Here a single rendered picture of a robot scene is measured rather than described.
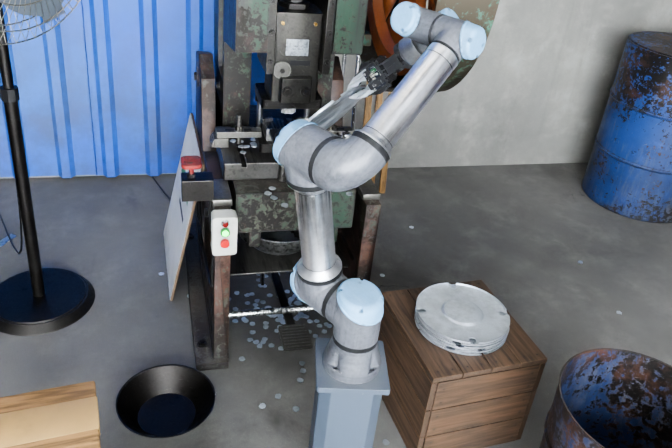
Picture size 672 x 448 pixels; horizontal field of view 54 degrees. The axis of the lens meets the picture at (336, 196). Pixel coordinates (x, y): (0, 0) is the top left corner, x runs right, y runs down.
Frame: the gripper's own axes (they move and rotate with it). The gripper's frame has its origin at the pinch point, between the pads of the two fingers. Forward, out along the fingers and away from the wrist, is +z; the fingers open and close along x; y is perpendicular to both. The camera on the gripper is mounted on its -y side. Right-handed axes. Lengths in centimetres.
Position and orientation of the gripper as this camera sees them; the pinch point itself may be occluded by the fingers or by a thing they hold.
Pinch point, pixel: (352, 92)
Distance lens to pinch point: 181.3
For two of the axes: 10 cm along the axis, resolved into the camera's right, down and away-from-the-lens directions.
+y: -4.2, 4.0, -8.2
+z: -7.1, 4.2, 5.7
